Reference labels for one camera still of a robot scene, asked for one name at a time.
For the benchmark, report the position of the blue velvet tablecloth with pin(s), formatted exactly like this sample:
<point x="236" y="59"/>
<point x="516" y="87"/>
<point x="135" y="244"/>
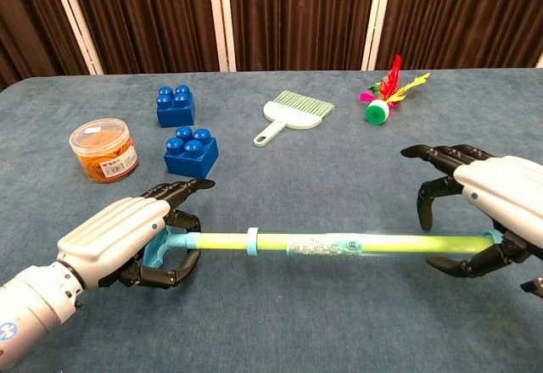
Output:
<point x="297" y="313"/>

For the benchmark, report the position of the pale green hand brush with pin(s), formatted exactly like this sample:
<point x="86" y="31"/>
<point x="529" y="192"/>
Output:
<point x="288" y="114"/>

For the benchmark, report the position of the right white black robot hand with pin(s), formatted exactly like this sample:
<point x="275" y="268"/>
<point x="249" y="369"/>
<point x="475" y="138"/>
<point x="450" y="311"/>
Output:
<point x="505" y="186"/>

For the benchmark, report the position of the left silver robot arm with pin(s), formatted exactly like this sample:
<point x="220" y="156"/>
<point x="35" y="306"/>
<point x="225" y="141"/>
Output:
<point x="34" y="305"/>

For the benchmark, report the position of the blue four-stud building block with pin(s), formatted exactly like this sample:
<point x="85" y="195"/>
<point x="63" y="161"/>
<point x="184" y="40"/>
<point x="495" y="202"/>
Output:
<point x="176" y="112"/>
<point x="191" y="159"/>

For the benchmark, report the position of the brown pleated curtain panel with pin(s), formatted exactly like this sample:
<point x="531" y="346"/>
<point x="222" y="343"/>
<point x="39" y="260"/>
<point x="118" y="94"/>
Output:
<point x="144" y="17"/>
<point x="29" y="21"/>
<point x="462" y="17"/>
<point x="297" y="17"/>

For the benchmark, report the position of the colourful feather shuttlecock green base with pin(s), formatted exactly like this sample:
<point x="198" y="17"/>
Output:
<point x="376" y="112"/>

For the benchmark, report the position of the white screen frame post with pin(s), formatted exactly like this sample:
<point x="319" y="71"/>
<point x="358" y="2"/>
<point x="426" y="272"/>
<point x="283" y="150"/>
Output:
<point x="222" y="21"/>
<point x="540" y="61"/>
<point x="78" y="21"/>
<point x="376" y="21"/>

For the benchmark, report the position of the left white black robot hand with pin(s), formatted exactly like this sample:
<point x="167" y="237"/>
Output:
<point x="114" y="233"/>

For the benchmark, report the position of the clear jar of rubber bands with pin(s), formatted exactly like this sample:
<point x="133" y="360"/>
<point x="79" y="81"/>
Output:
<point x="104" y="152"/>

